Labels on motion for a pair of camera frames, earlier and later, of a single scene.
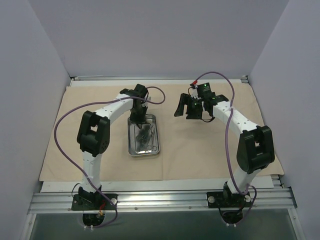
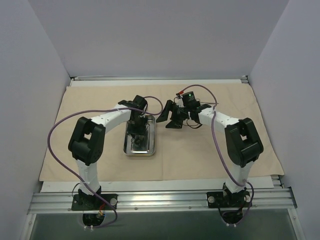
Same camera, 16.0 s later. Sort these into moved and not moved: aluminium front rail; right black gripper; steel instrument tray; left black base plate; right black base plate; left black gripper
Moved: left black gripper; right black gripper; steel instrument tray
Not moved: aluminium front rail; right black base plate; left black base plate
